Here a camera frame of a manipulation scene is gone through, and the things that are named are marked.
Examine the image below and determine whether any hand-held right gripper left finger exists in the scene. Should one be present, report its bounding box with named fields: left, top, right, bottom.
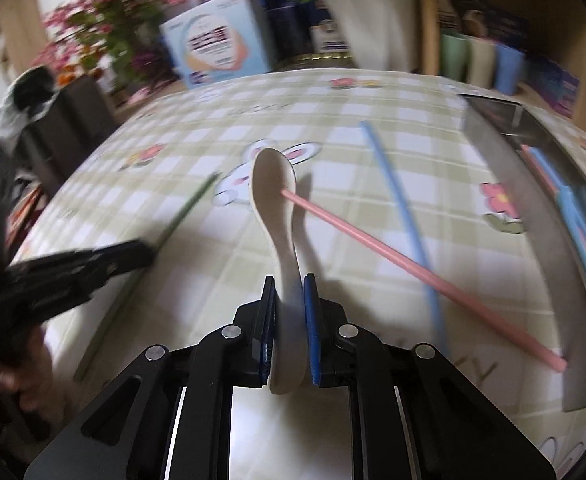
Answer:
left=24, top=276, right=278, bottom=480

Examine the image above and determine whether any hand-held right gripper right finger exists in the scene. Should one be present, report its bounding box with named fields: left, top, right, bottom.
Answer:
left=304, top=274, right=556, bottom=480

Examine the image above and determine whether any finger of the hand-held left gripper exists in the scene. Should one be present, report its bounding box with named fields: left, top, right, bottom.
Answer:
left=15, top=240, right=154, bottom=286
left=20, top=261, right=151, bottom=321

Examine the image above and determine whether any green chopstick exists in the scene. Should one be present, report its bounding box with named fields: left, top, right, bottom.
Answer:
left=73, top=172, right=221, bottom=383

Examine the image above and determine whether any cream spoon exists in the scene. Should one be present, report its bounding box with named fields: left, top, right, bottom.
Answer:
left=250, top=147, right=310, bottom=395

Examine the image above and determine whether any steel utensil tray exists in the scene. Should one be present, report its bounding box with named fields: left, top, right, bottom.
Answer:
left=458, top=91, right=586, bottom=413

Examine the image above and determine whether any pink chopstick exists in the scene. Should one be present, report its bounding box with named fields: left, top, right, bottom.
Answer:
left=519, top=144, right=561, bottom=196
left=280, top=187, right=568, bottom=373

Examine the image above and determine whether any blue chopstick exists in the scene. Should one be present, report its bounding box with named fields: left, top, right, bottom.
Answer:
left=360, top=121, right=449, bottom=358
left=530, top=146, right=566, bottom=193

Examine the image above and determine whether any person's left hand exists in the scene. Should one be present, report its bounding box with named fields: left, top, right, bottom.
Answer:
left=0, top=325, right=66, bottom=436

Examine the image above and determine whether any dark cabinet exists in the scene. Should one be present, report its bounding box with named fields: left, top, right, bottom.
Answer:
left=20, top=77, right=121, bottom=201

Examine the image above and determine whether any checkered rabbit print tablecloth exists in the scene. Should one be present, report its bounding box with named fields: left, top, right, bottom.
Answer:
left=3, top=67, right=586, bottom=480

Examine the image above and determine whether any black and white object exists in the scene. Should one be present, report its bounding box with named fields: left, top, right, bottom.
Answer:
left=0, top=66, right=58, bottom=123

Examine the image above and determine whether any pink artificial flower plant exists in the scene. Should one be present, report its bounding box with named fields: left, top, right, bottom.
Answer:
left=35, top=0, right=184, bottom=98

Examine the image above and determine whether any white and blue carton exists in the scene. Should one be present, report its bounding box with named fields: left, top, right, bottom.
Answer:
left=159, top=0, right=276, bottom=91

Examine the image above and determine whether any gold tray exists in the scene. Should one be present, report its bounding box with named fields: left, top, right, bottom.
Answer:
left=273, top=52, right=359, bottom=70

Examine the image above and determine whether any small white blue box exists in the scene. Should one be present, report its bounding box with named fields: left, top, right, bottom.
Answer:
left=309, top=19, right=350, bottom=56

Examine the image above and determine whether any green cup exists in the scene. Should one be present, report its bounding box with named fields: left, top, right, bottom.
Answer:
left=440, top=31, right=473, bottom=83

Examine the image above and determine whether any white pot with red flowers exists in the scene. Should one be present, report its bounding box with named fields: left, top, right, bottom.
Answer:
left=238, top=0, right=424, bottom=70

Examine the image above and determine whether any beige cup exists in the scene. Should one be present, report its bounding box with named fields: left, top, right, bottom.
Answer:
left=468, top=37, right=498, bottom=87

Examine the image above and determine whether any blue cup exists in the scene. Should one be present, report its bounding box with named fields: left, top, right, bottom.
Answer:
left=493, top=42, right=528, bottom=96

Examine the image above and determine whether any wooden shelf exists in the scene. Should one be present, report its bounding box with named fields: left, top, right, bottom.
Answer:
left=418, top=0, right=586, bottom=126

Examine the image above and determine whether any purple box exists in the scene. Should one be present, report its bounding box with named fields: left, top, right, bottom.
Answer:
left=526, top=57, right=581, bottom=118

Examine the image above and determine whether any dark blue picture box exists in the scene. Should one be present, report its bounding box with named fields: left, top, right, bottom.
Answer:
left=438, top=0, right=531, bottom=51

